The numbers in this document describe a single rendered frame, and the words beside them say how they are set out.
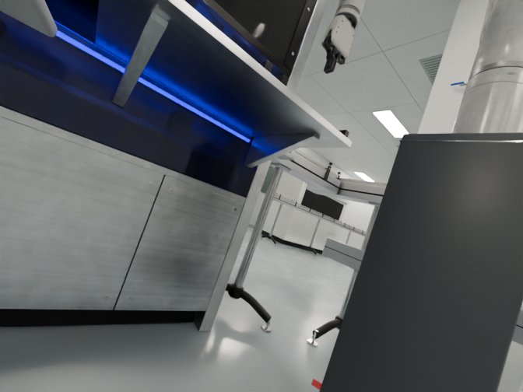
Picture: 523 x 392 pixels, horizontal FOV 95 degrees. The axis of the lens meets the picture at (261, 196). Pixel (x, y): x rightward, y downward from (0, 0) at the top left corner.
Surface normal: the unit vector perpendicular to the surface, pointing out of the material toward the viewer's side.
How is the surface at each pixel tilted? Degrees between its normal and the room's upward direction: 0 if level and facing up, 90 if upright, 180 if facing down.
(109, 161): 90
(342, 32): 92
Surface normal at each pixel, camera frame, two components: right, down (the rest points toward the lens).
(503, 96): -0.44, -0.21
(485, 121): -0.64, -0.27
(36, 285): 0.58, 0.16
